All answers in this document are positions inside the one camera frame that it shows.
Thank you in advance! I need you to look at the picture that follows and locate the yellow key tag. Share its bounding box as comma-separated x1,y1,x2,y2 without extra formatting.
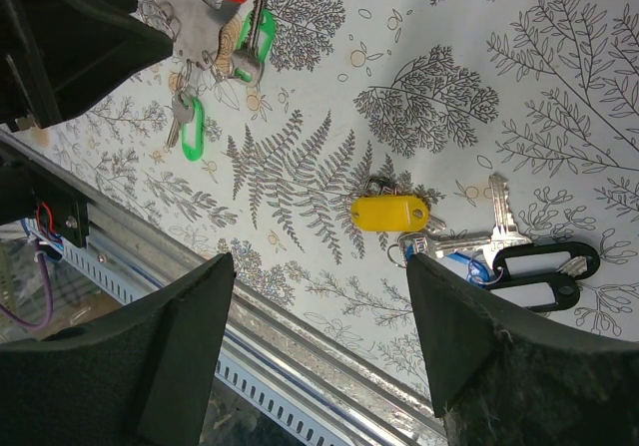
350,195,430,232

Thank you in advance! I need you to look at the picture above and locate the black key tag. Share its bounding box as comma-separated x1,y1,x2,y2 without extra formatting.
484,272,581,313
492,241,601,279

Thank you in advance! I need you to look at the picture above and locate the black key tag upper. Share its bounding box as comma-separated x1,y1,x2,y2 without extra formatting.
492,241,601,279

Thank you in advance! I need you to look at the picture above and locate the green key tag with key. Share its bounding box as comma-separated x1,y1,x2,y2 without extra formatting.
166,89,205,162

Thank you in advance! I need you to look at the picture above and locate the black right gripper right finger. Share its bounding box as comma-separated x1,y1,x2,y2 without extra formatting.
406,254,638,445

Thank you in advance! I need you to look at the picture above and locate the white slotted cable duct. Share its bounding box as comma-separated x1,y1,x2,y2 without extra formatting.
59,245,360,446

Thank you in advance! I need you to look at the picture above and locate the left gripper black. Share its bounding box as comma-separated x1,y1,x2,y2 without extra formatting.
1,0,173,131

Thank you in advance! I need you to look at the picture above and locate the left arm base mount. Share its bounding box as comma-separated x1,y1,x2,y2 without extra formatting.
1,142,89,247

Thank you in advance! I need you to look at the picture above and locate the silver key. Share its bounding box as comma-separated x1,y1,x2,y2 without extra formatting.
426,173,532,266

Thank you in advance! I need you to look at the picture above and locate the aluminium front rail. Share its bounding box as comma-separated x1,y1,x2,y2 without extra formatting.
87,200,447,445

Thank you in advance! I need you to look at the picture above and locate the black key tag lower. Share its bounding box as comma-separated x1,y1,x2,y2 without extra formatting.
484,272,581,313

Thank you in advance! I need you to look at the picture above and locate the blue key tag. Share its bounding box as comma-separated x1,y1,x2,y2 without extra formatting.
399,245,493,288

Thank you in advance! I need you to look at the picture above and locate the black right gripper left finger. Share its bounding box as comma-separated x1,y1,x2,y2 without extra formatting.
1,253,236,445

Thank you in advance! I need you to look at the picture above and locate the metal key holder red handle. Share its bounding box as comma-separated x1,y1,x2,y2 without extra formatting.
137,0,246,70

